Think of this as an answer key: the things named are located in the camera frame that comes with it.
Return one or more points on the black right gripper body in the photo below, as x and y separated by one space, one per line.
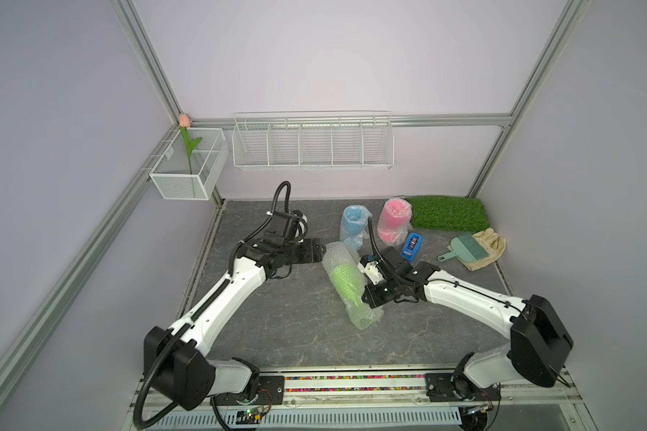
381 292

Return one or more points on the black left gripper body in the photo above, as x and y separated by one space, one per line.
303 252

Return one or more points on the blue tape dispenser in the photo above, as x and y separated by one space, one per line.
412 246

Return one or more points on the bubble wrap sheet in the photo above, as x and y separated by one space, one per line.
337 253
394 220
355 227

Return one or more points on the pink plastic wine glass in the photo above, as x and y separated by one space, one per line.
394 218

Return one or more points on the green plastic wine glass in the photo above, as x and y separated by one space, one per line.
350 286

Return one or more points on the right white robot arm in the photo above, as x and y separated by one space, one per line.
538 343

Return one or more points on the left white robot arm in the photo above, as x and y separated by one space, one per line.
177 371

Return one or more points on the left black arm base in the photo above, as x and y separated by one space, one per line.
268 390

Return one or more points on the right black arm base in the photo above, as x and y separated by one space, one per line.
442 387

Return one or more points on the green dustpan brush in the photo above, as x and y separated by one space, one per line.
465 248

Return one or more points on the green artificial grass mat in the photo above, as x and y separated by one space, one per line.
445 213

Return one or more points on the beige cloth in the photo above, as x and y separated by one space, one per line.
493 243

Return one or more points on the artificial pink tulip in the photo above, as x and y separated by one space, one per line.
189 142

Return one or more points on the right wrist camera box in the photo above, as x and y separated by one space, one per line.
369 268

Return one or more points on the white wire wall shelf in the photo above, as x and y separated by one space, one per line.
299 140

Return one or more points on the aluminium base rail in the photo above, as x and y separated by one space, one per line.
523 406

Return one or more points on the white slotted cable duct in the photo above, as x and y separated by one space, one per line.
348 418

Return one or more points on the white mesh wall basket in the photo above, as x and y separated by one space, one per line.
171 176

